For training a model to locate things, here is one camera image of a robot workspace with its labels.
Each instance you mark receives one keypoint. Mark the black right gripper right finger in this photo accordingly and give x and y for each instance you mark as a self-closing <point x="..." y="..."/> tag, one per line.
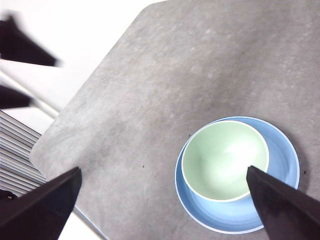
<point x="287" y="215"/>

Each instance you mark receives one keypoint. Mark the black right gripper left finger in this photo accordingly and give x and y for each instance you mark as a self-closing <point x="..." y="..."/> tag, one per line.
<point x="42" y="212"/>

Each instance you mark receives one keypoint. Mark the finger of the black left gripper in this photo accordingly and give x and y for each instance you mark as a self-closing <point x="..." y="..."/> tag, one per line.
<point x="20" y="45"/>
<point x="12" y="98"/>

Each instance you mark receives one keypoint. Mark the blue round plate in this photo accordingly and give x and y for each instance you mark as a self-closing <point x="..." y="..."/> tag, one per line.
<point x="282" y="155"/>

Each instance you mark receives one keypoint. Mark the green ribbed bowl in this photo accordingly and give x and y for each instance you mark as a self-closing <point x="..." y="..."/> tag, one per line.
<point x="220" y="160"/>

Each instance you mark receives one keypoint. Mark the white ribbed panel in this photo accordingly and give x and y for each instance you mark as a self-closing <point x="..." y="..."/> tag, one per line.
<point x="15" y="155"/>

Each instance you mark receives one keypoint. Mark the white rail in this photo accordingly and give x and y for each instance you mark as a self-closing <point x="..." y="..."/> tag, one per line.
<point x="45" y="106"/>

